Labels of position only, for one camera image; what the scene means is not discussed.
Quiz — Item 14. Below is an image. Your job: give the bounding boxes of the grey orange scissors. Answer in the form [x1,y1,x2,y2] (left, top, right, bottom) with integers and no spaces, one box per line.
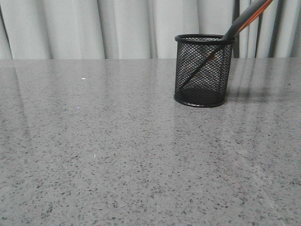
[180,0,273,89]

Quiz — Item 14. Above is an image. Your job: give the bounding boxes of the black mesh pen holder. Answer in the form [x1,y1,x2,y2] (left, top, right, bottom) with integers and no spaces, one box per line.
[174,34,237,107]

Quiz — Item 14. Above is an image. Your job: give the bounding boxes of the light grey curtain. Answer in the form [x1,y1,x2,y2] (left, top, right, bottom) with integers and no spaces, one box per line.
[0,0,301,60]

